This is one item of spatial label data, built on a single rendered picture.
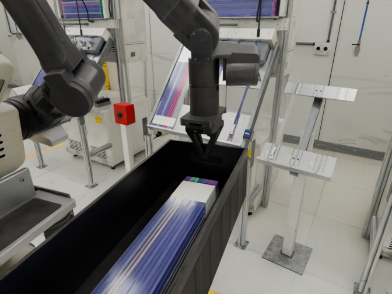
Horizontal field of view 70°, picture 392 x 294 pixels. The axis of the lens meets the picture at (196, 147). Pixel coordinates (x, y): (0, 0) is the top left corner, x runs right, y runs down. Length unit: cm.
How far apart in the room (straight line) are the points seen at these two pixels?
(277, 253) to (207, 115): 154
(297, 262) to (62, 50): 174
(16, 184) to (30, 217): 7
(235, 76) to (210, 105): 7
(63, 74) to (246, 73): 32
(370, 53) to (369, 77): 24
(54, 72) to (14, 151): 17
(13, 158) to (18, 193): 7
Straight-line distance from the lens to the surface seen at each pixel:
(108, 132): 275
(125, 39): 281
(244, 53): 51
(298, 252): 203
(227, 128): 167
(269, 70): 179
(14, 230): 57
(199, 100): 52
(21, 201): 64
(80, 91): 56
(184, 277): 31
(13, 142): 62
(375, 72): 337
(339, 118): 347
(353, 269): 206
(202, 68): 51
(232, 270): 185
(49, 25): 56
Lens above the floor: 136
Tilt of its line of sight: 24 degrees down
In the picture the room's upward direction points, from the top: straight up
